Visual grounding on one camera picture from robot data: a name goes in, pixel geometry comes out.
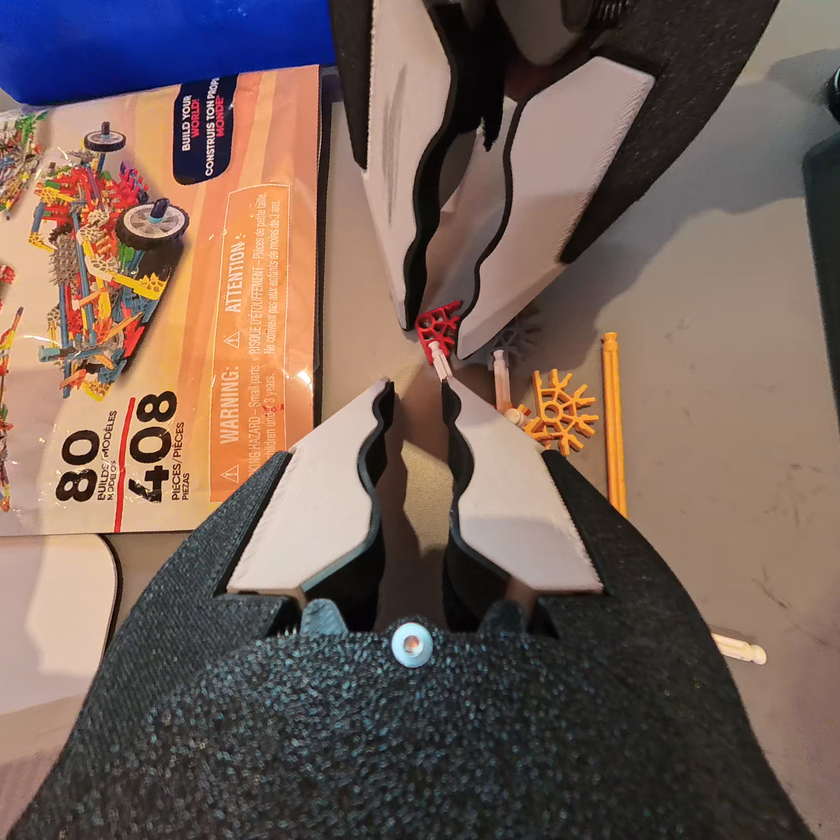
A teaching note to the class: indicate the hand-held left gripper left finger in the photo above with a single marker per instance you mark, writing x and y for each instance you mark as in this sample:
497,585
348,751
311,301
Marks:
308,518

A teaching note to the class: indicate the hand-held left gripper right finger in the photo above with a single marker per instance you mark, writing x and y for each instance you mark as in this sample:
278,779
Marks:
525,518

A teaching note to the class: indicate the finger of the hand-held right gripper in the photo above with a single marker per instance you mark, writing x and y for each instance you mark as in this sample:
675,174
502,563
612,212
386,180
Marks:
394,98
571,164

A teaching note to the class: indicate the yellow half-round connector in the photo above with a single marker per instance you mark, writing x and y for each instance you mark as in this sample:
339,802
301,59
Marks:
577,420

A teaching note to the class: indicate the long yellow toy rod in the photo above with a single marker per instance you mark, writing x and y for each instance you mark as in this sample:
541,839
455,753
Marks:
613,426

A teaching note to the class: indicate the grey snowflake connector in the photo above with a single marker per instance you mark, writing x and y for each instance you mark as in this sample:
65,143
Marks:
518,331

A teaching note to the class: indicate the red corner connector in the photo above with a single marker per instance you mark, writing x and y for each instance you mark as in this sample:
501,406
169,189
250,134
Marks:
433,325

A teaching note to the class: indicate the colourful construction toy bag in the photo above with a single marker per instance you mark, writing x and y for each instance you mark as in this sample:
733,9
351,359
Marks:
197,361

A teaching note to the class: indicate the blue plastic bin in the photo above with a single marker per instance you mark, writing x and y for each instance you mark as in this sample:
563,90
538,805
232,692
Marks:
164,39

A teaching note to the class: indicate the short white toy rod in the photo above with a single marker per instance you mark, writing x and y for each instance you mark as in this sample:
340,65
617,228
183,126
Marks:
741,649

